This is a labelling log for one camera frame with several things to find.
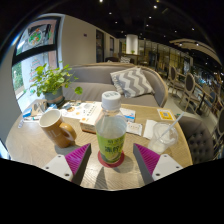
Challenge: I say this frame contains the printed paper menu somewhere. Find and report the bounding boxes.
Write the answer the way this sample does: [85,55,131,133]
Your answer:
[60,100,96,121]

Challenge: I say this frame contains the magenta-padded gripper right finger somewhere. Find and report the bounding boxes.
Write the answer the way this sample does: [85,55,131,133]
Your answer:
[132,143,184,186]

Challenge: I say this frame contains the yellow square table sticker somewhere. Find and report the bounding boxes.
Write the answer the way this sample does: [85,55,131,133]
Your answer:
[156,108,177,122]

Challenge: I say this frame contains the clear plastic cup with straw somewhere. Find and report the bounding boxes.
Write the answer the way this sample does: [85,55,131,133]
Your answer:
[147,111,186,155]

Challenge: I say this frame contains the blue white leaflet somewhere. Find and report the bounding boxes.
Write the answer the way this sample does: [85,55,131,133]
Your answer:
[119,106,137,124]

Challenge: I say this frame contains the grey curved sofa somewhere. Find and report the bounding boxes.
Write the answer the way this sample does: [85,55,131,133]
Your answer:
[61,61,170,109]

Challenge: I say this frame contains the green potted plant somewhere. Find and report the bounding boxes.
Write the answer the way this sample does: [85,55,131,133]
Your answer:
[24,61,84,107]

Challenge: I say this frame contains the brown ceramic mug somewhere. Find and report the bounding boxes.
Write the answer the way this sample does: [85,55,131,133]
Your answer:
[38,108,78,149]

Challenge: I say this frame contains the blue and white card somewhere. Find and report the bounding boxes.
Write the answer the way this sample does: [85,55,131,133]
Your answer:
[22,107,34,119]

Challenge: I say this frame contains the white paper napkin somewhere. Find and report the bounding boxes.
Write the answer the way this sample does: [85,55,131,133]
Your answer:
[142,118,161,141]

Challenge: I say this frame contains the grey tufted armchair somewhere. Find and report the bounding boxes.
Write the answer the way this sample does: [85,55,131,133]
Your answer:
[177,114,216,165]

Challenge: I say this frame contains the clear green-label drink bottle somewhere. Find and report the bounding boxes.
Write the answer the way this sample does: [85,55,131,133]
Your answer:
[94,90,129,165]

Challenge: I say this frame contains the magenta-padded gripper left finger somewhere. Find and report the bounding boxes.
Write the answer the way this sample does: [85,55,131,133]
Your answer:
[42,142,92,186]

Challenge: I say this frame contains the grey white chevron pillow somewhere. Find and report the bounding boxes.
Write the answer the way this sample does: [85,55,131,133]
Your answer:
[109,66,156,99]

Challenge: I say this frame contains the group of dining chairs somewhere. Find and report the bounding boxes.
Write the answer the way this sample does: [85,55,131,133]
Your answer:
[166,64,224,158]

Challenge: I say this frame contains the ceiling spot lights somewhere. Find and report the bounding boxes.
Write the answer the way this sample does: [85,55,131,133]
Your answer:
[97,0,215,47]

